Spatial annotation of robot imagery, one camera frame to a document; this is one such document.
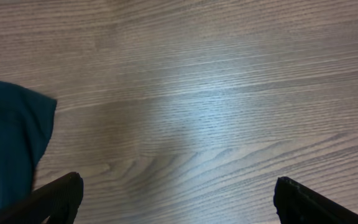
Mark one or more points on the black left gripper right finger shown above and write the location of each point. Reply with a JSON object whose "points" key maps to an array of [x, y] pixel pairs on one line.
{"points": [[297, 204]]}

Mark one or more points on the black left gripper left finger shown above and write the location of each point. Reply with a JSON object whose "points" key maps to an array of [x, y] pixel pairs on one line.
{"points": [[56, 202]]}

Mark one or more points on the black garment with white logo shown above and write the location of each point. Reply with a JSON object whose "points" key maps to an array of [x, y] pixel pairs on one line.
{"points": [[26, 126]]}

